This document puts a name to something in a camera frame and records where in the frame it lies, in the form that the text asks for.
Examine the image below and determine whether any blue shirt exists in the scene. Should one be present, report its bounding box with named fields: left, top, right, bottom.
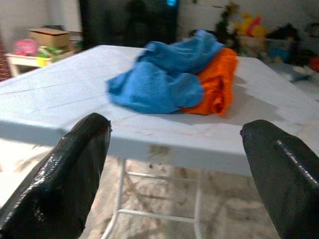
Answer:
left=106, top=29, right=225, bottom=115

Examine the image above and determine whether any black television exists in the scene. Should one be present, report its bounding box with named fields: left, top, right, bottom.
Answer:
left=79, top=0, right=179, bottom=49

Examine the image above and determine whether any brown cardboard box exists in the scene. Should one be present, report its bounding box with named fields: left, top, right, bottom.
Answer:
left=27, top=27, right=70, bottom=48

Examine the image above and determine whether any yellow plush bear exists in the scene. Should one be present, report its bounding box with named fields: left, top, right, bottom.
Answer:
left=235, top=12, right=267, bottom=38

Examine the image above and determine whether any pink bag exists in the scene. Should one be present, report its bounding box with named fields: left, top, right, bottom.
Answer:
left=13, top=39, right=39, bottom=57

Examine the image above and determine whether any green yellow toy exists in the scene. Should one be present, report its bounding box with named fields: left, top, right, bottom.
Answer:
left=37, top=46, right=64, bottom=59

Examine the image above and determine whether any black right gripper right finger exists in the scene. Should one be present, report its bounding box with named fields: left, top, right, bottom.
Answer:
left=239, top=119, right=319, bottom=239

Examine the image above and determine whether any small white toy table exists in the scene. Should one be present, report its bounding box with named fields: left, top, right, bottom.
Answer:
left=6, top=48, right=75, bottom=78

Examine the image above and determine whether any white folding table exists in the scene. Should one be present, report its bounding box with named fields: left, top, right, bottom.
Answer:
left=0, top=44, right=319, bottom=239

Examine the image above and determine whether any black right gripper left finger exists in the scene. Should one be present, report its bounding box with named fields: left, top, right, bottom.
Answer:
left=0, top=112, right=112, bottom=239

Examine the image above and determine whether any orange cloth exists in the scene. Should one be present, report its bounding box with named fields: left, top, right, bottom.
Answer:
left=179, top=47, right=239, bottom=117

